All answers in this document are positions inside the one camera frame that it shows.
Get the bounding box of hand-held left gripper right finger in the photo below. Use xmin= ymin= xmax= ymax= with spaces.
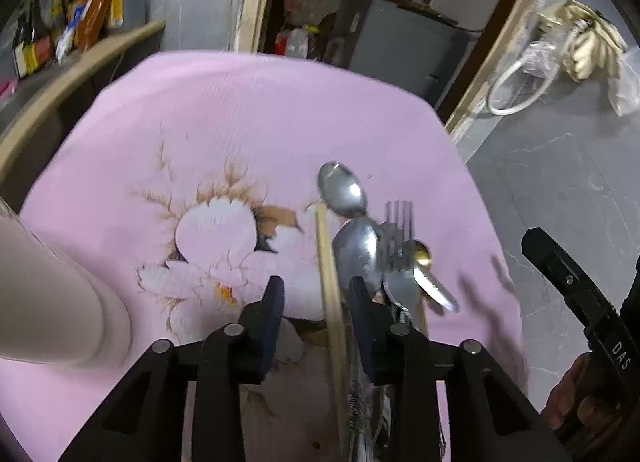
xmin=346 ymin=276 xmax=576 ymax=462

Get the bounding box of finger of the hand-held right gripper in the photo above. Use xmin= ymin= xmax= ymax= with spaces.
xmin=521 ymin=227 xmax=637 ymax=374

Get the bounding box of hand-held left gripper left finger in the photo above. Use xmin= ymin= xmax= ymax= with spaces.
xmin=60 ymin=274 xmax=287 ymax=462

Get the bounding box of steel fork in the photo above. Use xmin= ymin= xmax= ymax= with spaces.
xmin=382 ymin=199 xmax=427 ymax=323

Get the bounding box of steel spoon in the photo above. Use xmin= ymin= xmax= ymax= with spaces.
xmin=332 ymin=217 xmax=385 ymax=299
xmin=317 ymin=161 xmax=373 ymax=223

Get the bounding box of steel table knife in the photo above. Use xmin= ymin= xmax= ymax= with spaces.
xmin=414 ymin=264 xmax=461 ymax=314

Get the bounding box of gold spoon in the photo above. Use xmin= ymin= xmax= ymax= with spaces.
xmin=410 ymin=240 xmax=434 ymax=269

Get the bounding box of beige utensil holder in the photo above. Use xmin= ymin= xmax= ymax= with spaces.
xmin=0 ymin=197 xmax=133 ymax=369

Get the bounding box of person's right hand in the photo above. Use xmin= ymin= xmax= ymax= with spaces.
xmin=541 ymin=352 xmax=617 ymax=443

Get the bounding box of pink floral tablecloth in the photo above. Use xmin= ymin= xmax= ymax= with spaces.
xmin=0 ymin=50 xmax=531 ymax=462

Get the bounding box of clear plastic bag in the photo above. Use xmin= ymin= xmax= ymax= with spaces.
xmin=520 ymin=16 xmax=566 ymax=80

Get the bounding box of cream cloth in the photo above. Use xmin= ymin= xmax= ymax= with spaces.
xmin=560 ymin=0 xmax=629 ymax=83

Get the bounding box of red label plastic bottle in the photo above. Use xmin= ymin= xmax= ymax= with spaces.
xmin=275 ymin=26 xmax=311 ymax=59

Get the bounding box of grey cabinet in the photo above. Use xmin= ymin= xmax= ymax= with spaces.
xmin=347 ymin=0 xmax=484 ymax=110

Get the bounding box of wooden counter edge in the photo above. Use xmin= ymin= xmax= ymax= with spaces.
xmin=0 ymin=19 xmax=166 ymax=203

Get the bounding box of white seasoning packet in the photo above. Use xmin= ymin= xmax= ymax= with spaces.
xmin=55 ymin=24 xmax=78 ymax=65

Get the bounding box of dark sauce bottle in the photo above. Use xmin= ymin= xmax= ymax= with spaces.
xmin=11 ymin=16 xmax=30 ymax=80
xmin=27 ymin=0 xmax=54 ymax=74

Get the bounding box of yellow label sauce bottle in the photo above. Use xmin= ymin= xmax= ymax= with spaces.
xmin=50 ymin=0 xmax=69 ymax=33

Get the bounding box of white cable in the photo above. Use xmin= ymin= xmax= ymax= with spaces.
xmin=487 ymin=49 xmax=564 ymax=117

